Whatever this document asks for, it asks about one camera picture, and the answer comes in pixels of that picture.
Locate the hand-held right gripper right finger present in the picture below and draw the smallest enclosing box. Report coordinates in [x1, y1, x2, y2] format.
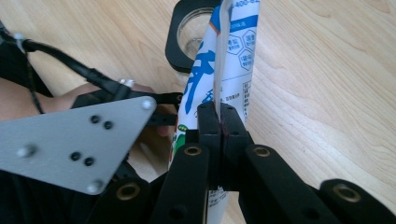
[220, 104, 255, 191]

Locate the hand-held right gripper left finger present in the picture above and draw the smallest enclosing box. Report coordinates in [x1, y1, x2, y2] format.
[185, 102, 222, 190]

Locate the white and blue bag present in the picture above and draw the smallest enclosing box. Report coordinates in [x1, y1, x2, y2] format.
[167, 0, 262, 224]

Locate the square glass jar black lid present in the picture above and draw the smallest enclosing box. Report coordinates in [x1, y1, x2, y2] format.
[164, 0, 224, 75]

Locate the thin black cord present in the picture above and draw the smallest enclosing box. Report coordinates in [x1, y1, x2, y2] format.
[24, 50, 46, 115]

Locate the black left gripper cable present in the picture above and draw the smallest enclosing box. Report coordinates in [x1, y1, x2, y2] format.
[0, 32, 135, 101]

